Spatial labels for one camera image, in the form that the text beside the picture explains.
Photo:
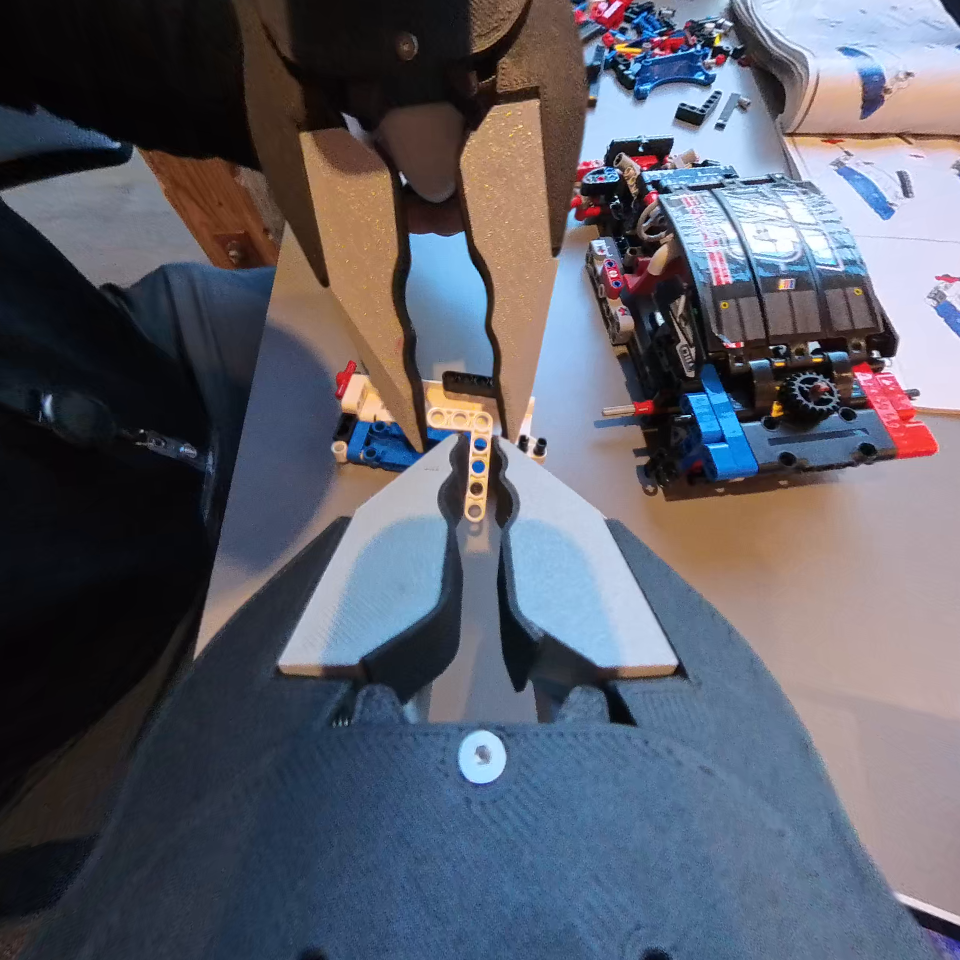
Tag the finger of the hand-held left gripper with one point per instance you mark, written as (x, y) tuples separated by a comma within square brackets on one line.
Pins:
[(517, 247), (352, 247)]

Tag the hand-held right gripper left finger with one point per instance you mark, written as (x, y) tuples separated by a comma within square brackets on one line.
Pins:
[(360, 600)]

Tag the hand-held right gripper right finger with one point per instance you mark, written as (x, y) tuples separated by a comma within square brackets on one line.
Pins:
[(592, 600)]

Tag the blue white brick assembly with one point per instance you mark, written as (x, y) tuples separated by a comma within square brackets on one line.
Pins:
[(375, 442)]

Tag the white angled brick beam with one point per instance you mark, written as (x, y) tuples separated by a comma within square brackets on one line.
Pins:
[(480, 465)]

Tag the person's left forearm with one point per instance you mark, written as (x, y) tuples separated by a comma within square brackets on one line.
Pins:
[(112, 60)]

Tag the person's trousers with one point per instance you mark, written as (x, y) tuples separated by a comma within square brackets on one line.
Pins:
[(187, 337)]

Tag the pile of loose bricks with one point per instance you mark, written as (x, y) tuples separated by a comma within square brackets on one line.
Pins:
[(630, 30)]

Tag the black angled brick beam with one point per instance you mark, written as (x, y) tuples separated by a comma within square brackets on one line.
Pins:
[(697, 109)]

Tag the brick race car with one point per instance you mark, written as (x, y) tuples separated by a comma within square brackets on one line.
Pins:
[(750, 300)]

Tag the dark grey short beam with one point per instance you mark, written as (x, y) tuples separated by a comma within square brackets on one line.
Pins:
[(733, 109)]

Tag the person's black jacket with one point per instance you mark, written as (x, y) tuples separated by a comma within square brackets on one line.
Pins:
[(75, 562)]

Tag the building instruction booklet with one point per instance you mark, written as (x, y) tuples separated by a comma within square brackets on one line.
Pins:
[(862, 75)]

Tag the wooden furniture frame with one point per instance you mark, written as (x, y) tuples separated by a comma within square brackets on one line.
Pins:
[(217, 210)]

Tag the blue curved brick frame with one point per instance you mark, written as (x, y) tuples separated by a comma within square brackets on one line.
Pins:
[(675, 71)]

